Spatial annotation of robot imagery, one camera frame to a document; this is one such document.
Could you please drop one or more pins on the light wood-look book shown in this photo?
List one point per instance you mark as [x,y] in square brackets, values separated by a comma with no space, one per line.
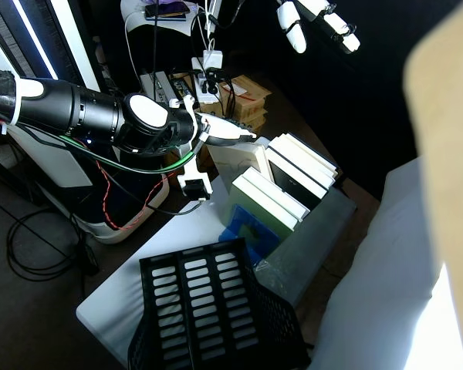
[235,162]

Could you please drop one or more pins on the cardboard box red tape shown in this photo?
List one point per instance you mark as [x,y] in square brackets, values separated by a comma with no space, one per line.
[251,92]

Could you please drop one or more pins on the white charger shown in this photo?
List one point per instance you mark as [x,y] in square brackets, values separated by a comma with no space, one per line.
[213,59]

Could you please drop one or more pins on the plain cardboard box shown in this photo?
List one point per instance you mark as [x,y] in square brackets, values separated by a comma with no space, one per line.
[251,119]

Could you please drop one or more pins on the white power strip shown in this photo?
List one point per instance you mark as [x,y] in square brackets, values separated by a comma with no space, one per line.
[197,77]

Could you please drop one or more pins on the green circuit board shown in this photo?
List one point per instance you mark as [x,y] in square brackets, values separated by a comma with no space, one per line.
[181,86]

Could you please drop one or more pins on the dark tablet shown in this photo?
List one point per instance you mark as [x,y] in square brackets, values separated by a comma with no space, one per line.
[166,13]

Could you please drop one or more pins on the grey metal box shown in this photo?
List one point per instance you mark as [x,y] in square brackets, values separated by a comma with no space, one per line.
[154,85]

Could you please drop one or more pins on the white stool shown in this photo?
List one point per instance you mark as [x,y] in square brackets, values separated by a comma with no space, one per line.
[139,23]

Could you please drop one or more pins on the black Let It Be book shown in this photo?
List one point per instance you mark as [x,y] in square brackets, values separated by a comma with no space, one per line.
[297,189]

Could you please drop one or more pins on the tan blurred board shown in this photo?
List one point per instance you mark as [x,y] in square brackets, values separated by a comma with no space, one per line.
[447,115]

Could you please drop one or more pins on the pale green book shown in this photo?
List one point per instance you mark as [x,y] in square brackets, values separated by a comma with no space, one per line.
[254,204]

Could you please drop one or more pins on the blue metal bookend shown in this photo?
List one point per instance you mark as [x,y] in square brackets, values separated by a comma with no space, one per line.
[237,217]

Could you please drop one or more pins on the black white robot column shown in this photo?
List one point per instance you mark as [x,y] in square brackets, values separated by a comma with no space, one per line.
[61,38]

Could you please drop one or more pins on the black mesh file organizer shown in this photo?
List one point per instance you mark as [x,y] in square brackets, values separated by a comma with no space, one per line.
[262,308]

